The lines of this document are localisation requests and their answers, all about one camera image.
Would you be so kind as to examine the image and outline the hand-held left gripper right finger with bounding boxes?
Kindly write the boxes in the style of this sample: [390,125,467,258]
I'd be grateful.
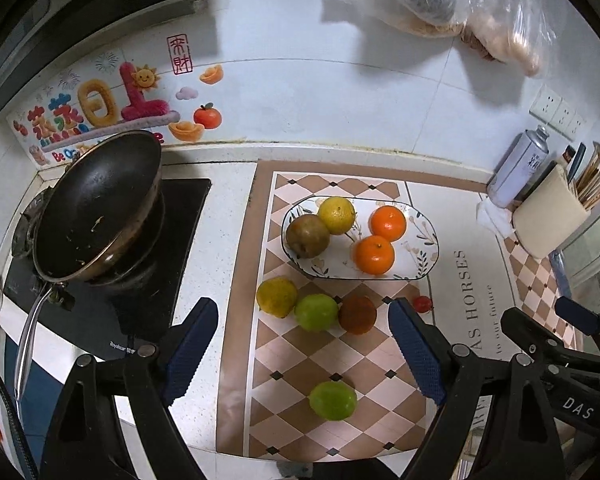
[387,297,569,480]

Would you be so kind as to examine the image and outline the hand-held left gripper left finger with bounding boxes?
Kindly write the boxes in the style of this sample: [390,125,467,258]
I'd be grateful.
[39,297,220,480]

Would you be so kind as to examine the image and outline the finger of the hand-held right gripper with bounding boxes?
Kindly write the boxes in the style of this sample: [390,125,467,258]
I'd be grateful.
[554,296,600,358]
[500,307,573,363]

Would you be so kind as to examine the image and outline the brownish orange fruit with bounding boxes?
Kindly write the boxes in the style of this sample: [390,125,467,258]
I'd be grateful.
[338,295,378,335]

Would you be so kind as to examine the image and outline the oval floral ceramic plate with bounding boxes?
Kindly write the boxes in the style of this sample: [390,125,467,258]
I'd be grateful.
[281,195,440,281]

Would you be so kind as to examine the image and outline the yellow pear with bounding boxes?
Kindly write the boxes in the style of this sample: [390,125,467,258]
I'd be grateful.
[256,277,299,319]

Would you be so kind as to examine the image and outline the green apple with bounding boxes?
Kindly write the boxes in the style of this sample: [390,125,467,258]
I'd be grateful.
[309,381,358,422]
[294,293,341,332]

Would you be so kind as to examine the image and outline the orange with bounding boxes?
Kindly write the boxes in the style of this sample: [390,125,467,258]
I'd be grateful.
[369,206,407,242]
[353,235,396,276]

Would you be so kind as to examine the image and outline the beige utensil holder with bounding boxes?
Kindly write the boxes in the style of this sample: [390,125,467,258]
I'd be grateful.
[511,162,591,259]

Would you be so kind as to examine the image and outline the checkered counter mat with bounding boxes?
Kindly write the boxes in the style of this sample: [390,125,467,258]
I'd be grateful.
[216,160,587,461]

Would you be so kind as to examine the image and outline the black gas stove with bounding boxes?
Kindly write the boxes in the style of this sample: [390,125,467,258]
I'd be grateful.
[2,178,214,362]

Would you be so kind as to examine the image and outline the white crumpled tissue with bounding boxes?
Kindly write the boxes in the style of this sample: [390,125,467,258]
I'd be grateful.
[476,198,516,236]

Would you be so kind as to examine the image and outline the bundle of chopsticks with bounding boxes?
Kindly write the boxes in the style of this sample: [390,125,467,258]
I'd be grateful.
[572,142,600,209]

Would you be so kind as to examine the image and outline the silver spray can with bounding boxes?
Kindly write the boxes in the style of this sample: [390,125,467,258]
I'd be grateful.
[486,126,552,209]

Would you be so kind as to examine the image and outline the yellow citrus fruit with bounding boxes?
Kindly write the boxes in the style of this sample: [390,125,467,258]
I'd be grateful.
[317,196,357,236]

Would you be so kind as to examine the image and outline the brown pear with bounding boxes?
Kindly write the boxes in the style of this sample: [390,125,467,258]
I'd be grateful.
[286,214,331,259]

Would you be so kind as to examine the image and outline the plastic bag with pink contents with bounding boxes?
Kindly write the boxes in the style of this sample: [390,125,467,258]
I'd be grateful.
[460,0,557,79]

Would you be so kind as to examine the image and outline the black range hood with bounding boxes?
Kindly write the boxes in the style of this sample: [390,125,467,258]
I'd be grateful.
[0,0,209,127]

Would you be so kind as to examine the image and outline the dark utensil handles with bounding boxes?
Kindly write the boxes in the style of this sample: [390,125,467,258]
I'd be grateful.
[561,142,587,183]

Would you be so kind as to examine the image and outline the black wok with metal handle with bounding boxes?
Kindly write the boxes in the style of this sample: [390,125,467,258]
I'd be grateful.
[14,130,164,403]

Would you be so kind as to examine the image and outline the black cable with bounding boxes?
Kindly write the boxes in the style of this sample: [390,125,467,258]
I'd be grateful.
[0,345,32,480]

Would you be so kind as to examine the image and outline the colourful wall sticker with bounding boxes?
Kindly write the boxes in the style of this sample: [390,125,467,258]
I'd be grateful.
[10,35,226,169]

